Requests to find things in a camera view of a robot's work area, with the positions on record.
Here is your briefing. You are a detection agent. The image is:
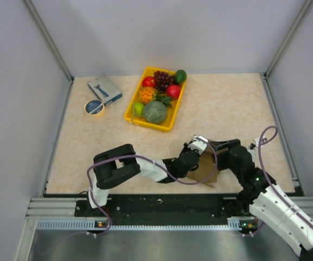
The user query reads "brown cardboard paper box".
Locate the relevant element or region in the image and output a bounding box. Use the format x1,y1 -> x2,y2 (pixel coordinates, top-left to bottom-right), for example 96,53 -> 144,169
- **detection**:
187,146 -> 220,188

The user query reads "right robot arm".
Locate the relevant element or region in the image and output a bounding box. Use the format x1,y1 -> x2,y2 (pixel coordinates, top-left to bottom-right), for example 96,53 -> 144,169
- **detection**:
209,139 -> 313,260

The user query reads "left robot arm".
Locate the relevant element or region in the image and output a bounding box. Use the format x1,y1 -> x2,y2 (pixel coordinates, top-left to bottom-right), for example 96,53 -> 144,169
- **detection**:
86,138 -> 207,216

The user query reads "razor package box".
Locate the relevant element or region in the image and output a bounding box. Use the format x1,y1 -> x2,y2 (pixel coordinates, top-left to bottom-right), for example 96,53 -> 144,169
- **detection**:
88,74 -> 122,106

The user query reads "green cantaloupe melon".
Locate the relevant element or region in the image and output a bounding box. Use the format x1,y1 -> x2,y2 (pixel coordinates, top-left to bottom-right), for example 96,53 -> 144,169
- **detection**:
143,101 -> 168,125

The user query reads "yellow plastic tray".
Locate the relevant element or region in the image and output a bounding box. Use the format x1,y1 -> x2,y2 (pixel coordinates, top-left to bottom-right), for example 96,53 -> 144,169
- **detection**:
124,66 -> 187,132

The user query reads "red pomegranate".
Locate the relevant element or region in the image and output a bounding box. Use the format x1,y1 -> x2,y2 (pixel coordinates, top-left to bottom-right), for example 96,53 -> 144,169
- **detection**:
166,85 -> 181,100

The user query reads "orange pineapple fruit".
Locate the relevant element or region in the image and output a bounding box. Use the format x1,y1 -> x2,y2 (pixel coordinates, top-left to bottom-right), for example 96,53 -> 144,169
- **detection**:
138,87 -> 173,108

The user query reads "green avocado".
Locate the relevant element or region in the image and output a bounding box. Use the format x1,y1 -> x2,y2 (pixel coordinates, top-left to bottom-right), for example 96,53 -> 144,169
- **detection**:
174,70 -> 187,84

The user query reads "dark red grape bunch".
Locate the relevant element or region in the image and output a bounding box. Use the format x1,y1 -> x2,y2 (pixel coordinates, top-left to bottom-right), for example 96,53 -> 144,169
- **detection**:
154,71 -> 176,93

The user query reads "red apple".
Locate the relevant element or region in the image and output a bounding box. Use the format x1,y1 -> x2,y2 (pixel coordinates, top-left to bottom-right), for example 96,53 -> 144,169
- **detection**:
142,76 -> 156,88

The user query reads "masking tape roll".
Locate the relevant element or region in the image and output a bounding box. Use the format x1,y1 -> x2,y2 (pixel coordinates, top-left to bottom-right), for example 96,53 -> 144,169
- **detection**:
84,100 -> 105,119

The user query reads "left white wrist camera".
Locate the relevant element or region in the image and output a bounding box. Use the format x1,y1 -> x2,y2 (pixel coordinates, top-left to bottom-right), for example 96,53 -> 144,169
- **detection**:
187,135 -> 208,155

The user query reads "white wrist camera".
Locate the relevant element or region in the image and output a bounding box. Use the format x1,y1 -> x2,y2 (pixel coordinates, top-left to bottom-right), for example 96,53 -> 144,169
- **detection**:
247,136 -> 268,159
187,135 -> 208,155

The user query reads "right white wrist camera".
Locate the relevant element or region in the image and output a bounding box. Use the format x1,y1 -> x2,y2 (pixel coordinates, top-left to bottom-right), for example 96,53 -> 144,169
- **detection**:
247,136 -> 268,159

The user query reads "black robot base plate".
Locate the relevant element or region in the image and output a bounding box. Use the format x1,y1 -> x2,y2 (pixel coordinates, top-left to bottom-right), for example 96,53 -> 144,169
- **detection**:
74,192 -> 257,226

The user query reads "grey slotted cable duct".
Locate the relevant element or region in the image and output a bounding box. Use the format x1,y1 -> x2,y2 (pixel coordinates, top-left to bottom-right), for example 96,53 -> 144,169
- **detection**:
36,217 -> 257,232

